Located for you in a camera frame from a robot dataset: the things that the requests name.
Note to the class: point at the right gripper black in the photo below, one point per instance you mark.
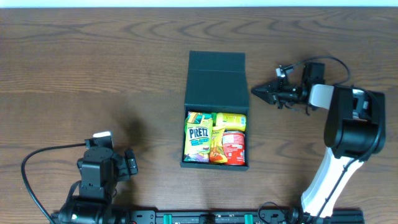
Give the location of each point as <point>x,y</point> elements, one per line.
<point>280,93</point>

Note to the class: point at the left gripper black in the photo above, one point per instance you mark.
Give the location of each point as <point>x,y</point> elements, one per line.
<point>131,162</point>

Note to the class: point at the yellow Mentos bottle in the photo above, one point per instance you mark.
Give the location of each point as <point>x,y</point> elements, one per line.
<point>231,121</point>

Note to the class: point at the red tin can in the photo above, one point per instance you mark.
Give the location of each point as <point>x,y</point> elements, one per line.
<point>234,148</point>

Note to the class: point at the yellow Pretz snack box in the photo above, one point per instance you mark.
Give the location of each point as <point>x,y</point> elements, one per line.
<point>198,131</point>

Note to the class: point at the yellow orange candy packet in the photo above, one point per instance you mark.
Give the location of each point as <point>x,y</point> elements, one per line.
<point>217,155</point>

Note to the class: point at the Haribo gummy bag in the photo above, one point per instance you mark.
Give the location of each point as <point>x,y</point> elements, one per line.
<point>214,116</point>

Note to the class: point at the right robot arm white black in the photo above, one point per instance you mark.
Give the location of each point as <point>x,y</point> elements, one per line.
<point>355,129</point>

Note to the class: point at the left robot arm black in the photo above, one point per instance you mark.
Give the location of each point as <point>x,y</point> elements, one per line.
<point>89,200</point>

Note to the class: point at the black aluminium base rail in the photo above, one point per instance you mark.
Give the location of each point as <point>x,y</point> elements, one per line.
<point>273,216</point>

